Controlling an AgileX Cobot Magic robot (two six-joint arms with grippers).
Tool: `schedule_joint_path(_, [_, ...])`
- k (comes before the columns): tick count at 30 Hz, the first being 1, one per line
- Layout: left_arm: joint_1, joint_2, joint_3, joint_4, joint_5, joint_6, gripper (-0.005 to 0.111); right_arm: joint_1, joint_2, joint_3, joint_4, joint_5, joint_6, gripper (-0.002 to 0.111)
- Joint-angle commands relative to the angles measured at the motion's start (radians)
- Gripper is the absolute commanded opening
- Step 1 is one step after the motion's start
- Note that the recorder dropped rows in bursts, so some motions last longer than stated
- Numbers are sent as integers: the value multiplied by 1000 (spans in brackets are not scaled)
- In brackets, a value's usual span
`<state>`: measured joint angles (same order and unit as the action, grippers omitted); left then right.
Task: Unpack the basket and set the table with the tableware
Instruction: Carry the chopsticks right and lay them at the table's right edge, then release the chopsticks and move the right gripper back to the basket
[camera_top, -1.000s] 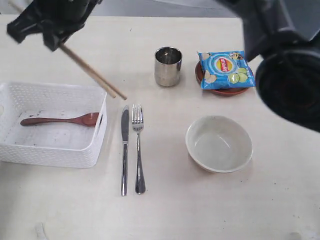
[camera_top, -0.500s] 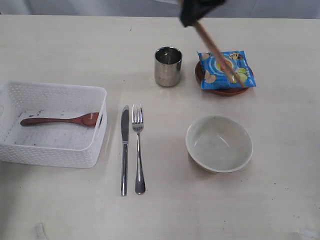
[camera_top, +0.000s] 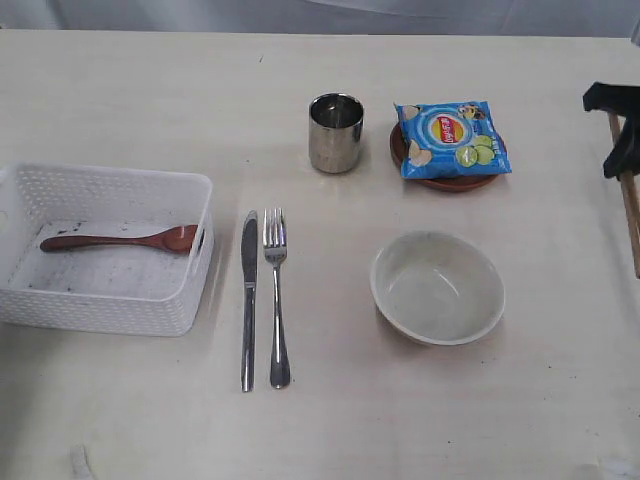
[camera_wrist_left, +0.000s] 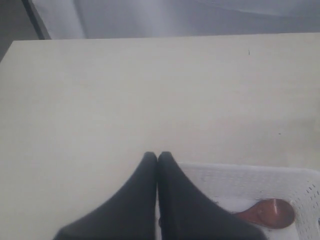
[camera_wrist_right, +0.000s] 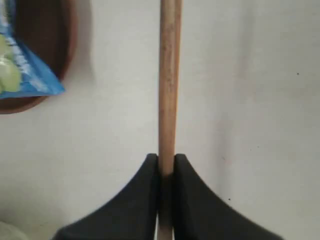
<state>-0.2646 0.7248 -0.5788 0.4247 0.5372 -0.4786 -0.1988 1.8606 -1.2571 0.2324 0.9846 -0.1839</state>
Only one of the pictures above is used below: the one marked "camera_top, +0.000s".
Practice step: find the brown spoon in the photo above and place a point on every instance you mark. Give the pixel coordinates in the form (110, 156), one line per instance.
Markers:
(177, 240)

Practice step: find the silver fork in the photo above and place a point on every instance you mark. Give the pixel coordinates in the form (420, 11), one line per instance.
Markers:
(275, 252)

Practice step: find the white perforated plastic basket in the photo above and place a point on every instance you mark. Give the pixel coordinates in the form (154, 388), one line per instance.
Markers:
(130, 290)

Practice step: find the stainless steel cup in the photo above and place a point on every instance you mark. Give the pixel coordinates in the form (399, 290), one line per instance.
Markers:
(335, 129)

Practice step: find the pale green bowl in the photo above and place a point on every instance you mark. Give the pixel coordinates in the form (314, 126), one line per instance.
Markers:
(437, 289)

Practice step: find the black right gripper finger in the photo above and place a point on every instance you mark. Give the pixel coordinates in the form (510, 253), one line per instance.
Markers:
(625, 154)

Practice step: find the wooden chopstick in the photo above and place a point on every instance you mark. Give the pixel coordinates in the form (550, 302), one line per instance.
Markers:
(624, 179)
(634, 194)

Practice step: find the brown round plate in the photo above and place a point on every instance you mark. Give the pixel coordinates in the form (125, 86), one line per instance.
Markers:
(460, 184)

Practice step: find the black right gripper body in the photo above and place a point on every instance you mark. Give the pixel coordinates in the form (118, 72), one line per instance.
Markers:
(621, 100)

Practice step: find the blue chips bag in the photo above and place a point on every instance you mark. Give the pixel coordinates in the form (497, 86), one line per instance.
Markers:
(450, 140)

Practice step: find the silver table knife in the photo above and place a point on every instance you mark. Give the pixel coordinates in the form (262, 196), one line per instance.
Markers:
(249, 247)

